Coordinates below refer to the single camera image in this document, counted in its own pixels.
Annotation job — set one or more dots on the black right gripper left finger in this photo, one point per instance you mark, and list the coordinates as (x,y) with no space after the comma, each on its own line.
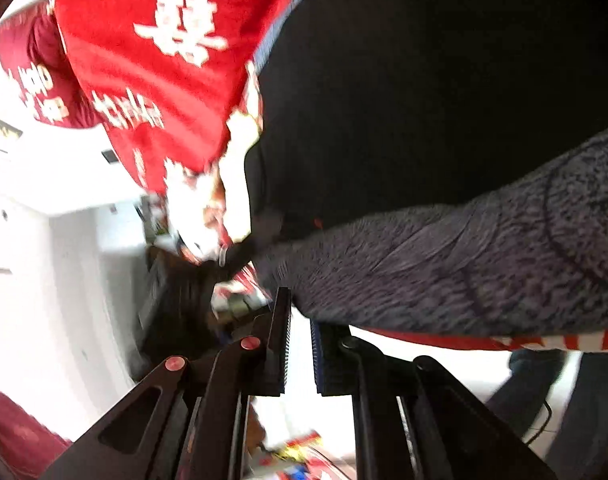
(187,419)

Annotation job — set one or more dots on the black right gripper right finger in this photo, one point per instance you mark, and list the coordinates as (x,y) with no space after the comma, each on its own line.
(413,419)

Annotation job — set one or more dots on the black pants with blue trim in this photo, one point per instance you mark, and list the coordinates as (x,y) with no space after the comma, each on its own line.
(435,166)

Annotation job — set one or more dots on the person legs in jeans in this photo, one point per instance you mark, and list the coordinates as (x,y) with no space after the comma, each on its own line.
(582,437)

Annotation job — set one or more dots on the red wedding sofa cover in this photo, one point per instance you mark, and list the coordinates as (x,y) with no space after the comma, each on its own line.
(164,76)

